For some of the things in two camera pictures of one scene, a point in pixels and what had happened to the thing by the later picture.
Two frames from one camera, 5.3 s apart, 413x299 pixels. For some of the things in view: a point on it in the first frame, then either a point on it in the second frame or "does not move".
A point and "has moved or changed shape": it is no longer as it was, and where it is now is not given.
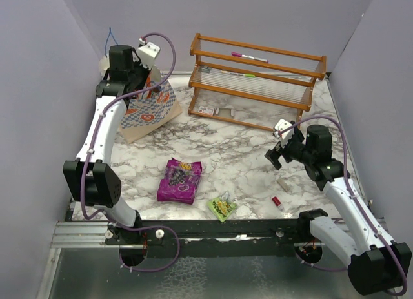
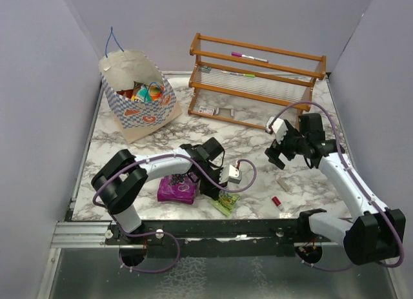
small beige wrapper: (283, 185) does not move
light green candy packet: (221, 206) has moved or changed shape
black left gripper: (136, 62) → (213, 190)
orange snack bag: (148, 84) → (155, 92)
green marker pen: (241, 74) does not move
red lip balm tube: (278, 203) does not move
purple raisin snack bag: (181, 181) does not move
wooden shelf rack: (266, 88) does not move
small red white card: (206, 110) does not move
